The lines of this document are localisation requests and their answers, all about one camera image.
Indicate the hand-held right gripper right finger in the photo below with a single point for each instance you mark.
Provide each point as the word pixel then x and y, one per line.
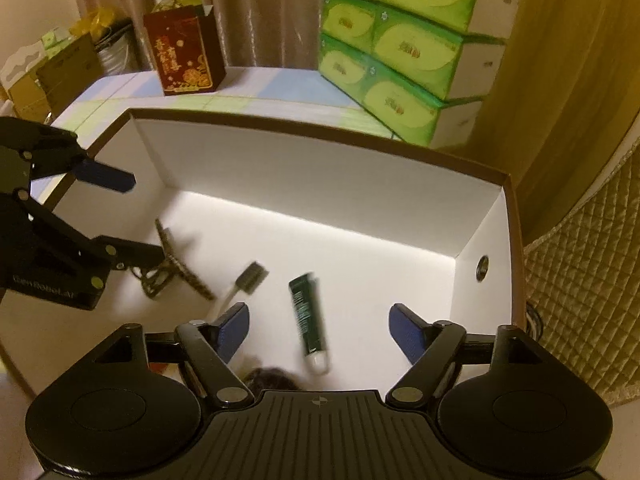
pixel 405 330

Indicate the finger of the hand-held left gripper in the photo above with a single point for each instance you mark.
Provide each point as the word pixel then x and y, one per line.
pixel 130 255
pixel 107 177

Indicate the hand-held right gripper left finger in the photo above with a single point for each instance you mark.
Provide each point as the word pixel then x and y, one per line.
pixel 235 325

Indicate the dark metal hair comb clip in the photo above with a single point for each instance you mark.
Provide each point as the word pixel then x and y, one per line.
pixel 175 260

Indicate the white toothbrush black bristles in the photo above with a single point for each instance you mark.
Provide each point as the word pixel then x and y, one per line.
pixel 248 277

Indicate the dark brown scrunchie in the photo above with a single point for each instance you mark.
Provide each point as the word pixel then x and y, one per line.
pixel 272 379

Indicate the dark green tube white cap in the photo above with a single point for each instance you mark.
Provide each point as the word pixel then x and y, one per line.
pixel 307 315

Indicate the brown cardboard box white inside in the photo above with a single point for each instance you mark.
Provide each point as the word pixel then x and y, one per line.
pixel 325 200

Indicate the tall brown cardboard box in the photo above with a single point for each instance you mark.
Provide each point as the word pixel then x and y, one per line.
pixel 70 70

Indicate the silvery bag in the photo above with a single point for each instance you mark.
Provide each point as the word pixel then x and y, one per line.
pixel 120 50

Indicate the cardboard box with white flap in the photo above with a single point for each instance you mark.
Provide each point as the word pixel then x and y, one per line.
pixel 20 80

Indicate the dark red gift bag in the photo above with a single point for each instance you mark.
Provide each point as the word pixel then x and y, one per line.
pixel 185 55

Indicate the green tissue packs in carton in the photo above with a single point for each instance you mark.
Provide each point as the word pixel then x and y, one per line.
pixel 55 37

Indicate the yellow plastic bag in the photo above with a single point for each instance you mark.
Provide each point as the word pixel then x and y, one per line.
pixel 97 22

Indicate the chair with quilted beige cover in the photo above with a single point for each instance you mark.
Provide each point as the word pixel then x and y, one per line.
pixel 585 285

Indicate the checked pastel tablecloth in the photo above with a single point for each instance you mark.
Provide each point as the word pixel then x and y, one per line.
pixel 280 85

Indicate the brown shiny curtain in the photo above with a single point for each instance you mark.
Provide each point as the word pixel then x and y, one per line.
pixel 250 5
pixel 565 85

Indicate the stack of green tissue packs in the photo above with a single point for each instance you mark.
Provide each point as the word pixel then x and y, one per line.
pixel 410 45

